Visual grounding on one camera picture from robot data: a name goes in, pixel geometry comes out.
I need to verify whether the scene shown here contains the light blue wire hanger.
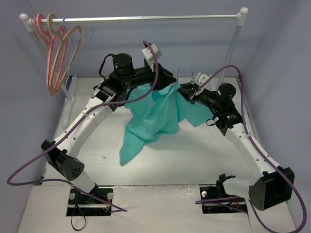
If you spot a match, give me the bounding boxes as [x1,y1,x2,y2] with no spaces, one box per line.
[176,65,194,83]

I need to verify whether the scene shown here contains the teal t shirt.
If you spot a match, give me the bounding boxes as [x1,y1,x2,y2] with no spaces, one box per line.
[119,83,213,166]

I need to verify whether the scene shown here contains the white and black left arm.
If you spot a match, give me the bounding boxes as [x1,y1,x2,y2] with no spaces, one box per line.
[41,51,176,204]

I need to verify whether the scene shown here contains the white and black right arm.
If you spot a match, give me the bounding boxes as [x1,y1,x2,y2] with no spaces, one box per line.
[178,83,294,211]

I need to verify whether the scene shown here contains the tan wooden hanger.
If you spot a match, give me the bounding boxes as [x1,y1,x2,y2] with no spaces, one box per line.
[47,13,82,95]

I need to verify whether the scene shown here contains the silver clothes rack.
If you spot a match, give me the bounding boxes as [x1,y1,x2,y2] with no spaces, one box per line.
[19,7,249,128]

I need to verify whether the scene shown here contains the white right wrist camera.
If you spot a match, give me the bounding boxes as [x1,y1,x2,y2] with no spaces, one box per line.
[190,72,209,95]

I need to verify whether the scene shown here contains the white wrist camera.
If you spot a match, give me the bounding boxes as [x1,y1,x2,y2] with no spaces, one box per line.
[141,44,163,70]
[190,72,209,95]

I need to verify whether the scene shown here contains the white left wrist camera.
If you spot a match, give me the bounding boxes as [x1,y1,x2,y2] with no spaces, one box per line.
[141,44,163,70]

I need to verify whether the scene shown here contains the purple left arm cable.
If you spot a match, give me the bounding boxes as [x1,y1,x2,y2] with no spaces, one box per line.
[6,40,160,214]

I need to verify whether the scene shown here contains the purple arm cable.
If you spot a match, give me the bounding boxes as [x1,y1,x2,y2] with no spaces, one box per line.
[6,40,160,214]
[195,65,307,232]

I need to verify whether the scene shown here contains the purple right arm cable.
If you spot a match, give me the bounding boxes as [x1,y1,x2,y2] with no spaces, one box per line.
[195,65,307,232]

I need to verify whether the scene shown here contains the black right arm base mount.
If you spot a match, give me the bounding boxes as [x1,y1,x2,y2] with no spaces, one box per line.
[195,174,248,214]

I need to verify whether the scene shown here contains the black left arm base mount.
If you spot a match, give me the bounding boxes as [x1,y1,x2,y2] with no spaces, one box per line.
[66,187,112,216]

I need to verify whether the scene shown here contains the black cable loop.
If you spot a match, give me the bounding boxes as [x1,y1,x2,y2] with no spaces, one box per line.
[70,215,86,232]

